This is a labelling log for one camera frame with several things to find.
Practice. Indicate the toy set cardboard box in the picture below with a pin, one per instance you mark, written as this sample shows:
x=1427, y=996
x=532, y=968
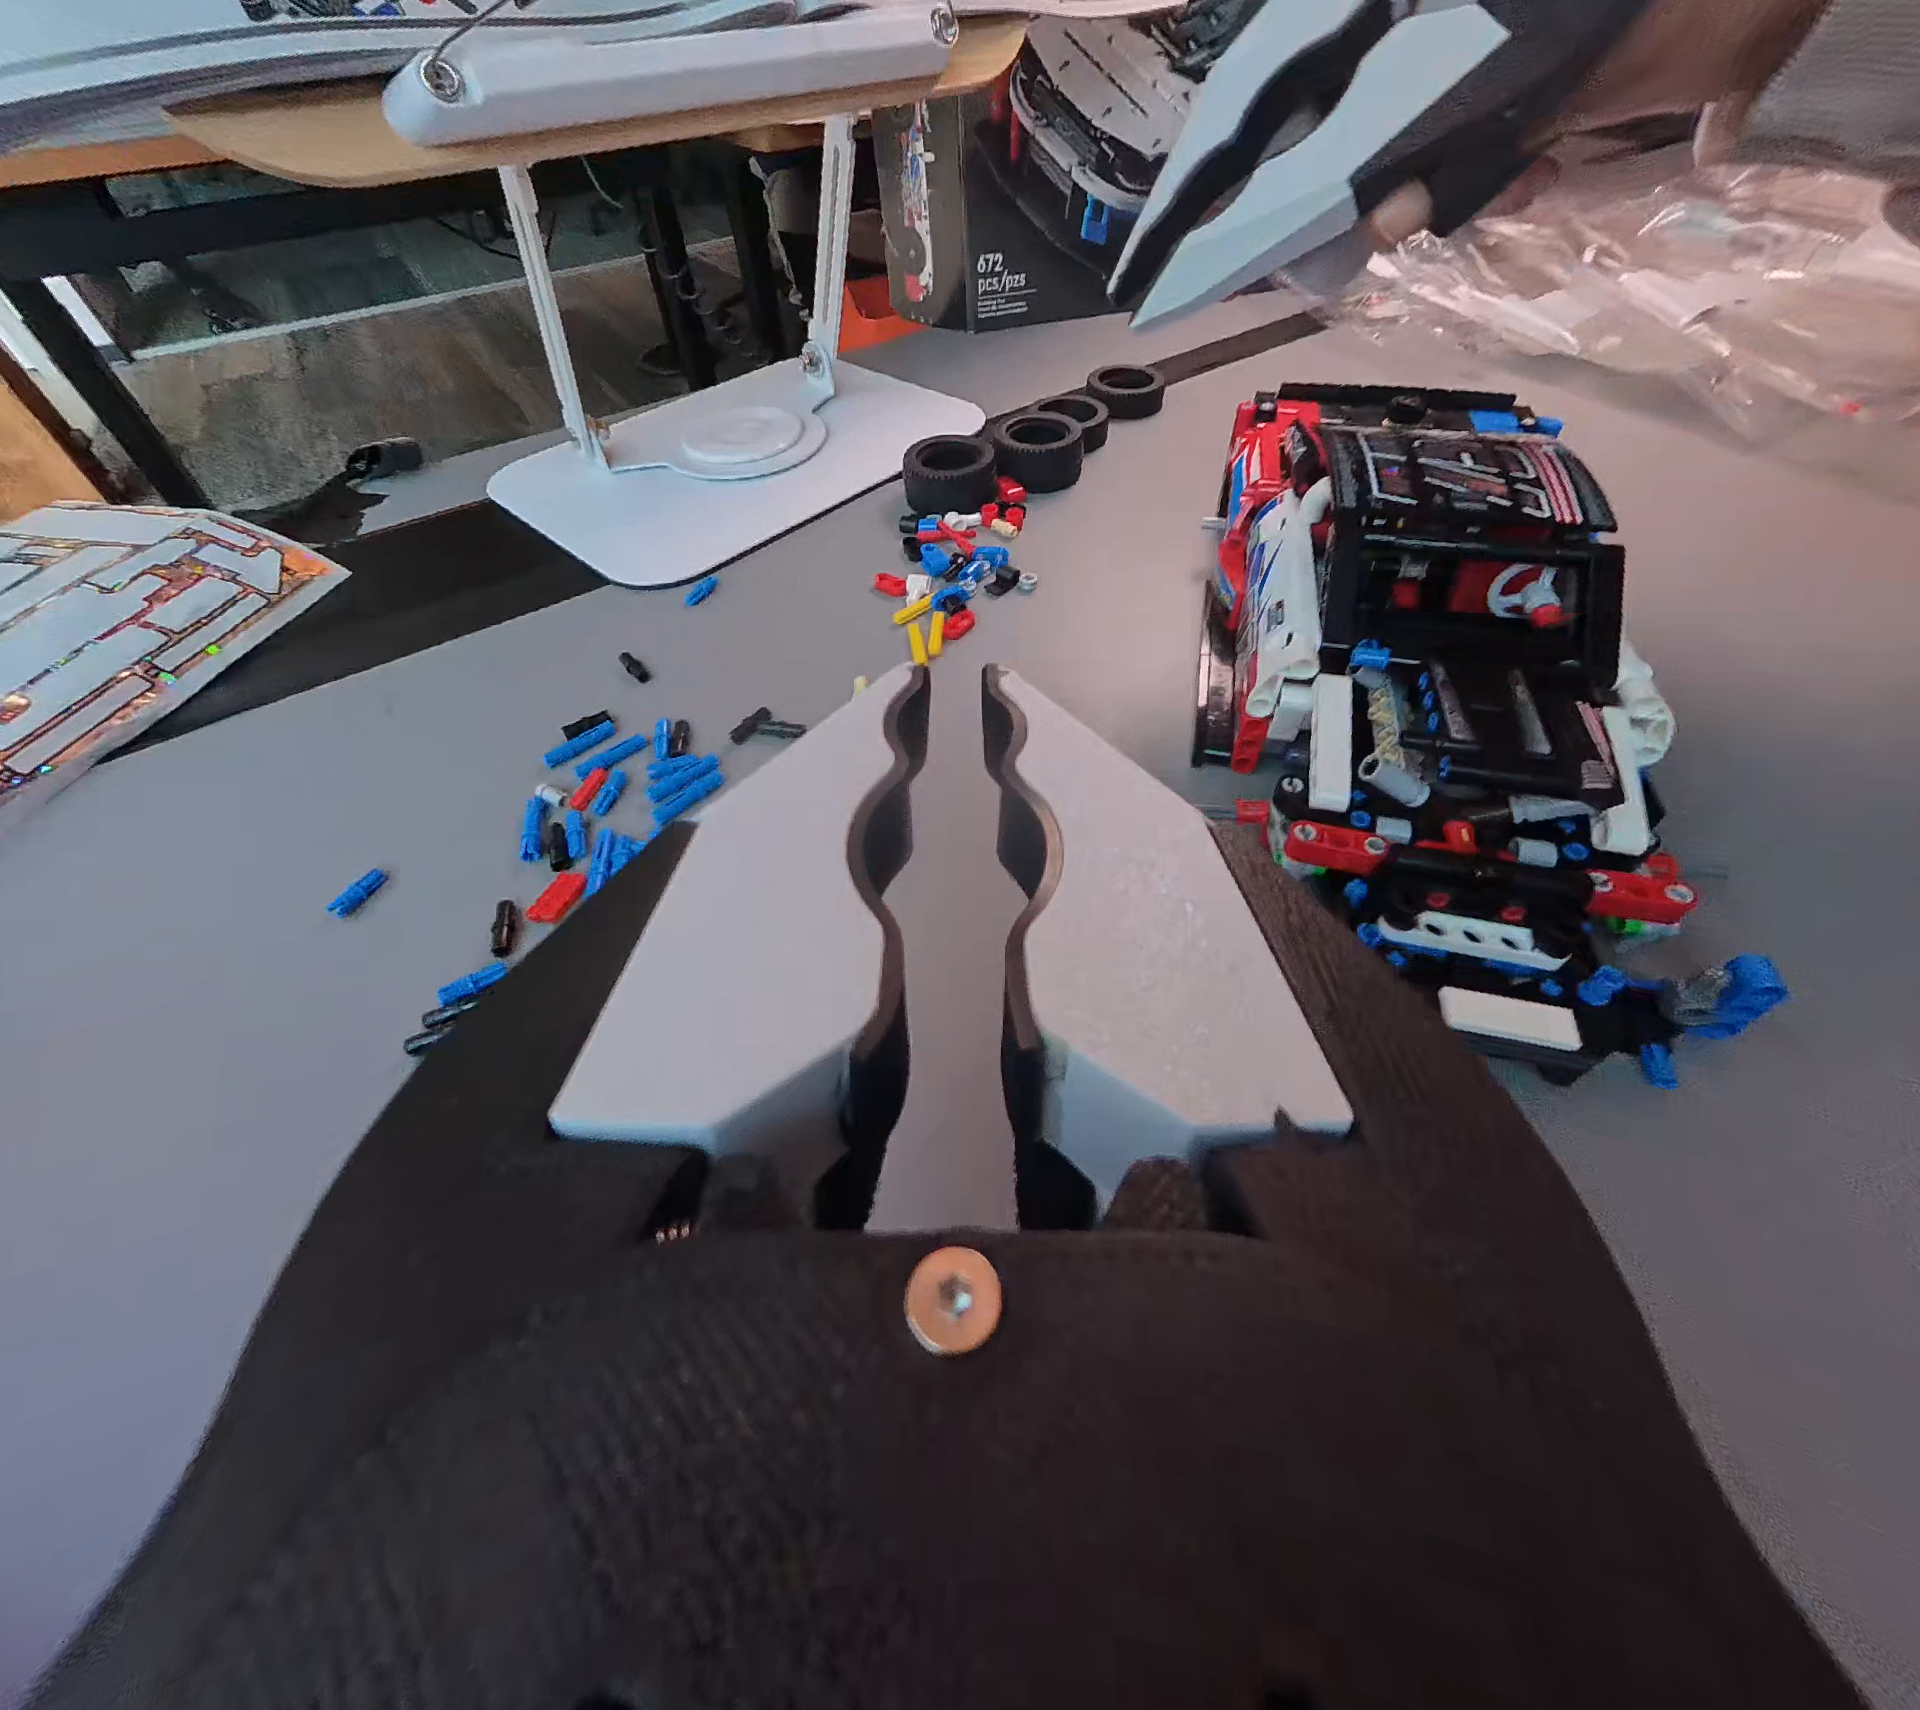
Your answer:
x=975, y=241

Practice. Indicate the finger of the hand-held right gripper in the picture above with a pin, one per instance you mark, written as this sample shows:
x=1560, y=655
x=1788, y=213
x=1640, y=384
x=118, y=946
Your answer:
x=1275, y=45
x=1321, y=181

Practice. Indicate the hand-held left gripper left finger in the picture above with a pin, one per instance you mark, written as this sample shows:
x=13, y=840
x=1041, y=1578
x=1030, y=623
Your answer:
x=721, y=960

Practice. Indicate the clear plastic bags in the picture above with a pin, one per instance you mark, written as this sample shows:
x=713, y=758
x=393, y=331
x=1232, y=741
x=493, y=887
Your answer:
x=1724, y=271

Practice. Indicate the white book stand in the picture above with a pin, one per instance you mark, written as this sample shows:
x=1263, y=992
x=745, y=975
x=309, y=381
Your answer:
x=721, y=75

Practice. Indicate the pile of blue brick pins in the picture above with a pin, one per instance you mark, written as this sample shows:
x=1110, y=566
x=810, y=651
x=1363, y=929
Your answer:
x=682, y=781

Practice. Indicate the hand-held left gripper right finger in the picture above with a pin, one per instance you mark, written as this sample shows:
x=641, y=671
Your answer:
x=1171, y=975

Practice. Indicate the person's right hand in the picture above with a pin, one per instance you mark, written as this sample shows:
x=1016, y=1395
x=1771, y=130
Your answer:
x=1680, y=31

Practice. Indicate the toy brick race car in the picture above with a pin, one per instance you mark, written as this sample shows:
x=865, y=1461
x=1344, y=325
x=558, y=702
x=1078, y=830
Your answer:
x=1470, y=631

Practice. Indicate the pile of colourful small bricks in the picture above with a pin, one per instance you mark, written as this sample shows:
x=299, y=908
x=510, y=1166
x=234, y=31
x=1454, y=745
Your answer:
x=944, y=562

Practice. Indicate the orange plastic object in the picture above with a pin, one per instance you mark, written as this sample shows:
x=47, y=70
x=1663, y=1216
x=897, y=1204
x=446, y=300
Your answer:
x=871, y=300

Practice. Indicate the shiny sticker sheet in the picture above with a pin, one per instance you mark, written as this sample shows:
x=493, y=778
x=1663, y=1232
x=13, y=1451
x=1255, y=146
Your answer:
x=120, y=645

